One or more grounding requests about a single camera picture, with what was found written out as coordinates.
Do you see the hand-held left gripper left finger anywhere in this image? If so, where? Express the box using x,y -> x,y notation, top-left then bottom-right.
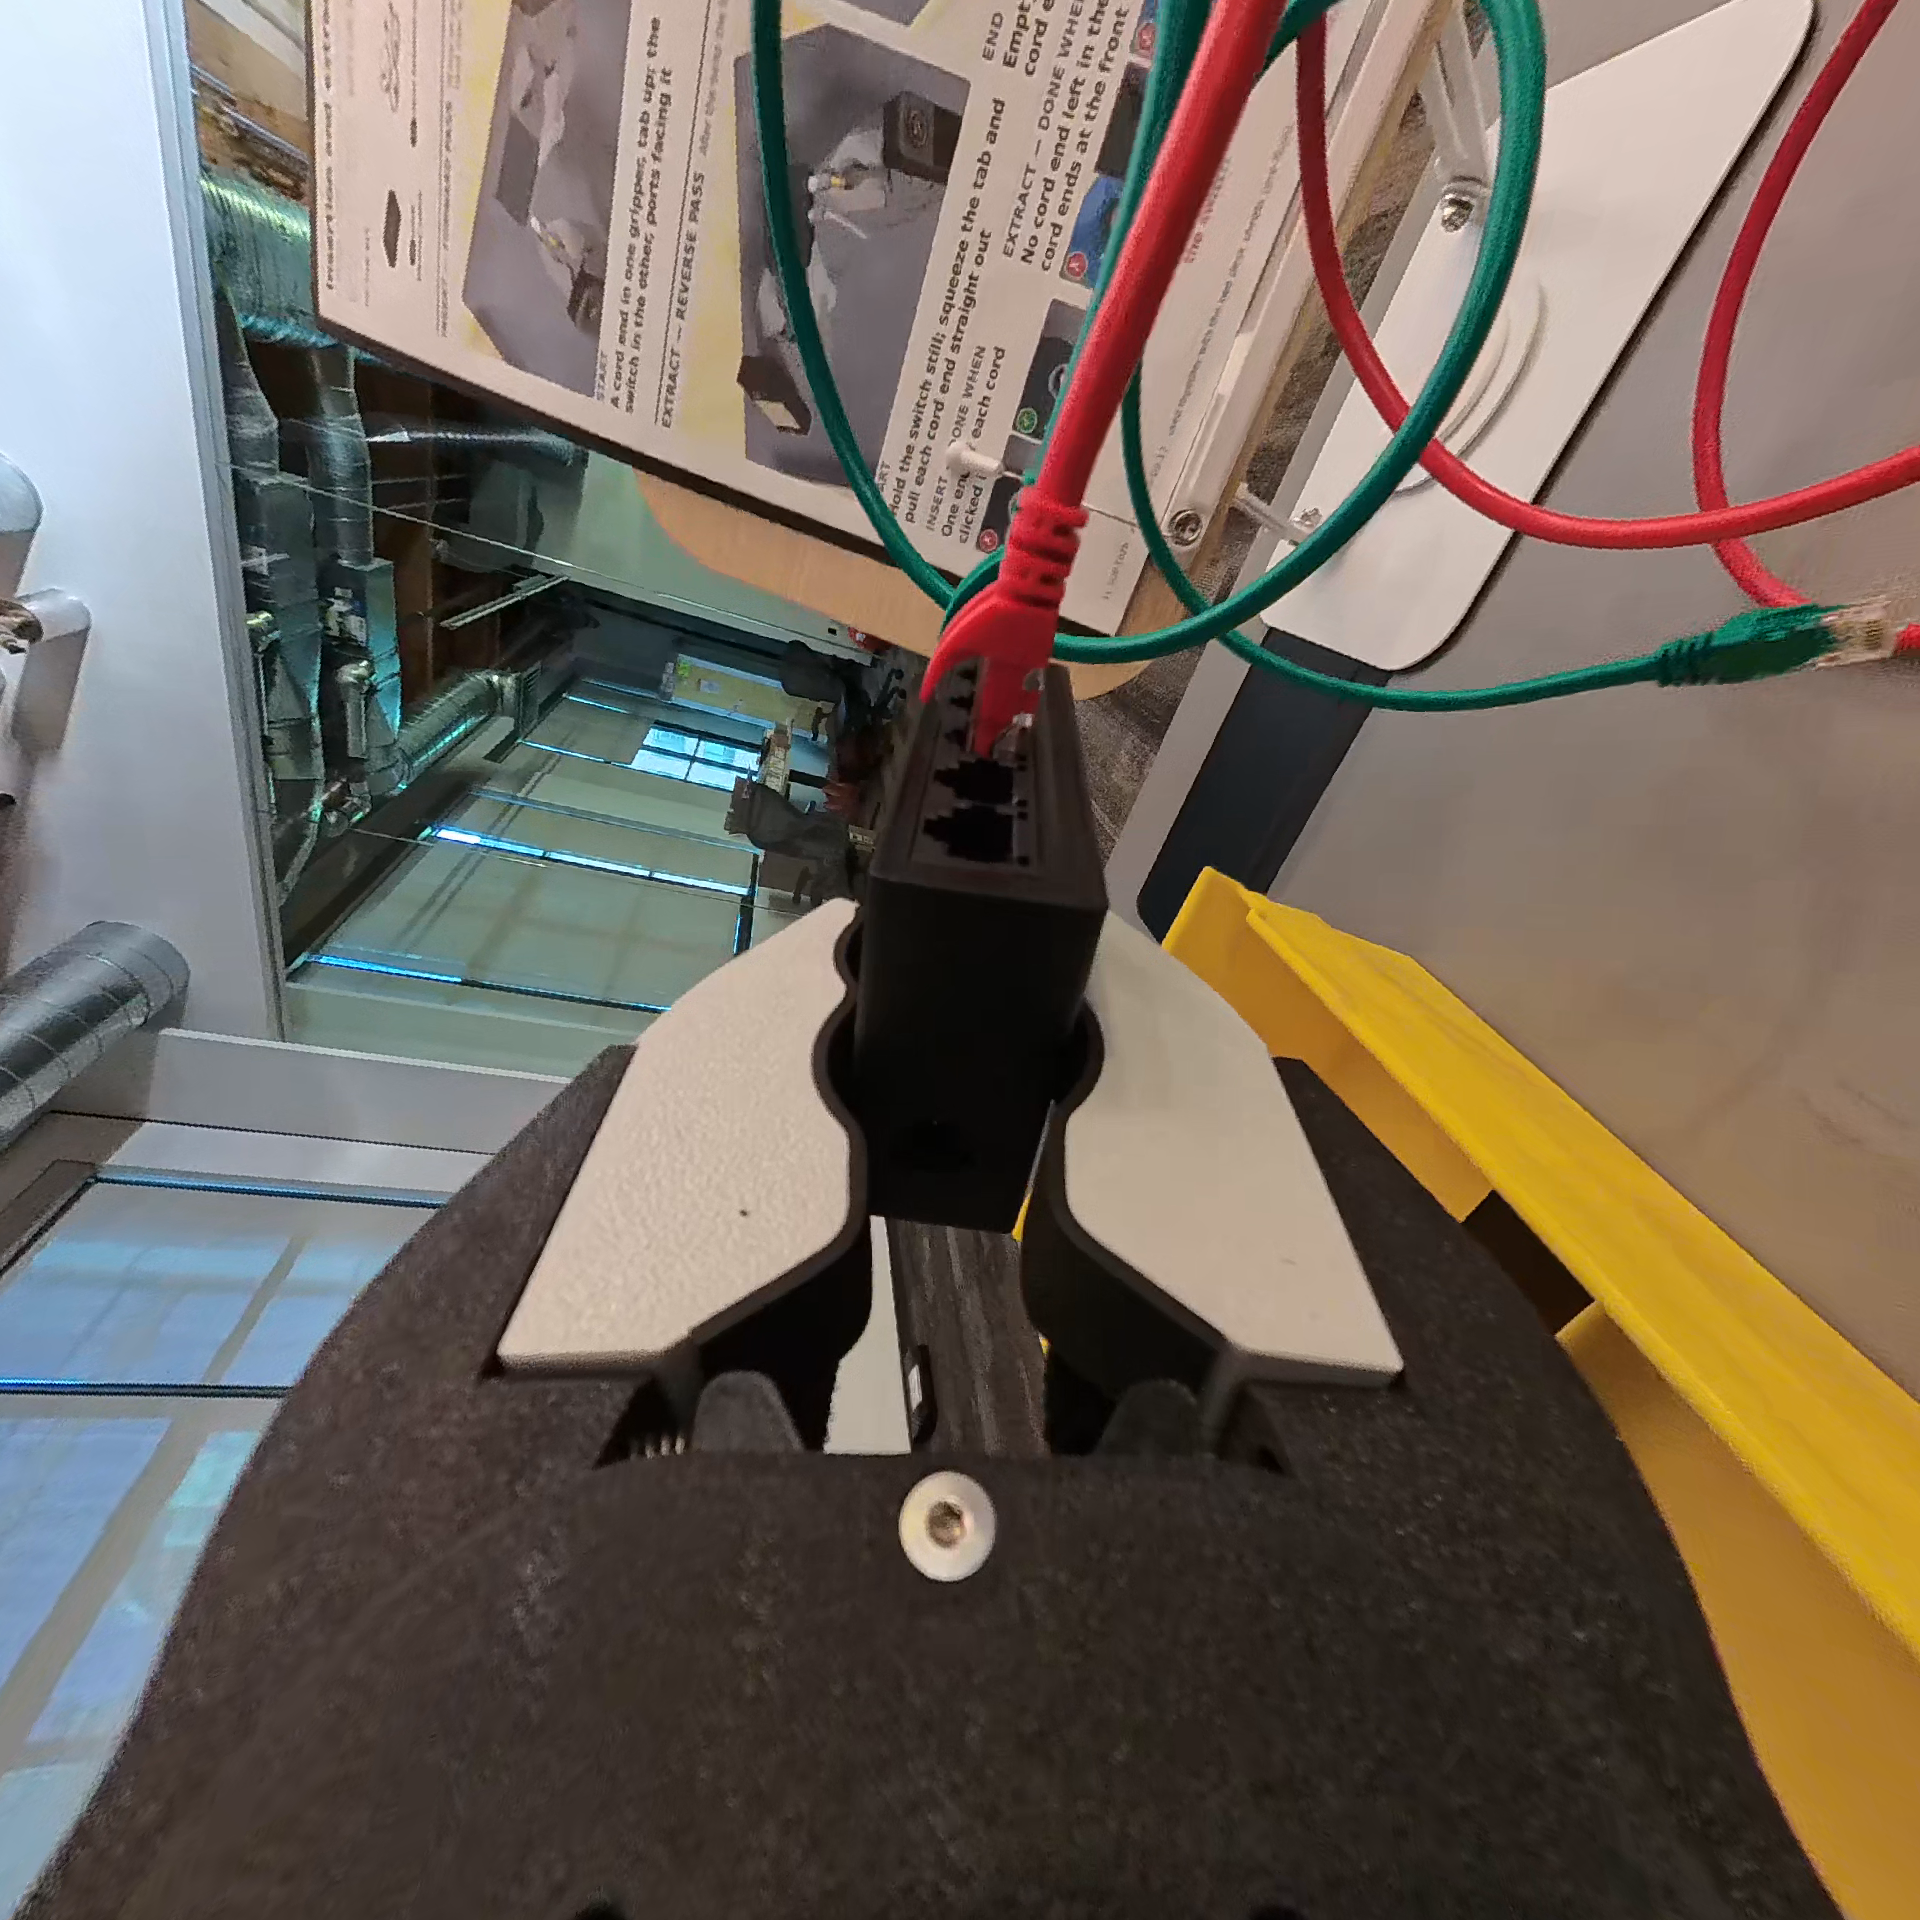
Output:
491,902 -> 875,1456

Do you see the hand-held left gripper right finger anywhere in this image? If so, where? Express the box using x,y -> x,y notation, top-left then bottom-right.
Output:
1025,930 -> 1408,1455

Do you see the black network switch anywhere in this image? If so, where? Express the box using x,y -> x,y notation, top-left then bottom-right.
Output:
853,660 -> 1114,1234

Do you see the red ethernet cable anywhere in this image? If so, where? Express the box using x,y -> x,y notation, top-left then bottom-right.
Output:
920,0 -> 1920,760

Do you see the green ethernet cable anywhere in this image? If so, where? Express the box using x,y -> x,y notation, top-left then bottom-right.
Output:
748,0 -> 1912,713

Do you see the dark table leg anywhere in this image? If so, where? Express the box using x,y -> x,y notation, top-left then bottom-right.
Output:
1136,638 -> 1386,944

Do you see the yellow plastic bin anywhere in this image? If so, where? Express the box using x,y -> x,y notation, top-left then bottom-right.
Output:
1017,866 -> 1920,1920

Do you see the wooden board with instruction sheet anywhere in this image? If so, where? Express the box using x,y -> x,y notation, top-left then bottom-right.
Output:
307,0 -> 1450,704

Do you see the white sign stand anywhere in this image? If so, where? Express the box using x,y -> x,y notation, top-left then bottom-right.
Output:
1161,0 -> 1820,675

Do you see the silver spiral duct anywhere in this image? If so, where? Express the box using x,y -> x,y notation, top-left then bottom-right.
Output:
0,920 -> 192,1155

